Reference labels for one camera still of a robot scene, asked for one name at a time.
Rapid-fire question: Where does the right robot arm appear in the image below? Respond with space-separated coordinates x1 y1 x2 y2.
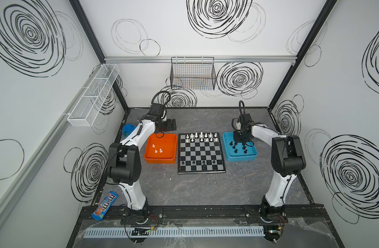
231 114 306 223

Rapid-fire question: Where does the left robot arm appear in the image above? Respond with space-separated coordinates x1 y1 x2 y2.
106 103 176 212

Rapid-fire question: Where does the chess board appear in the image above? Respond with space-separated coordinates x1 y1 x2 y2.
177 133 226 174

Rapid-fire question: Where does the orange tray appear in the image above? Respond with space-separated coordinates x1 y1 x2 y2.
144 134 178 164

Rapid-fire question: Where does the blue tray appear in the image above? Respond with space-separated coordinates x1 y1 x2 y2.
222 132 258 162

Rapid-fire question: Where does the blue lidded cup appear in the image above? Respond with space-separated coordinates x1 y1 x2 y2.
122 124 136 137

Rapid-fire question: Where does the candy packet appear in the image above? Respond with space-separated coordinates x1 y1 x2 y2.
91 191 119 221

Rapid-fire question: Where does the black wire basket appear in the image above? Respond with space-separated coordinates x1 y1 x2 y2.
169 56 217 91

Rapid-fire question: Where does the white wire shelf basket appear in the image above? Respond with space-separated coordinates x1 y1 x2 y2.
67 64 120 127

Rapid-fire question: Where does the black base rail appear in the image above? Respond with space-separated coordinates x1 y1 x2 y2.
80 204 328 221

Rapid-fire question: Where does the white cable duct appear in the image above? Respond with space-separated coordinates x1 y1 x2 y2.
84 226 265 238

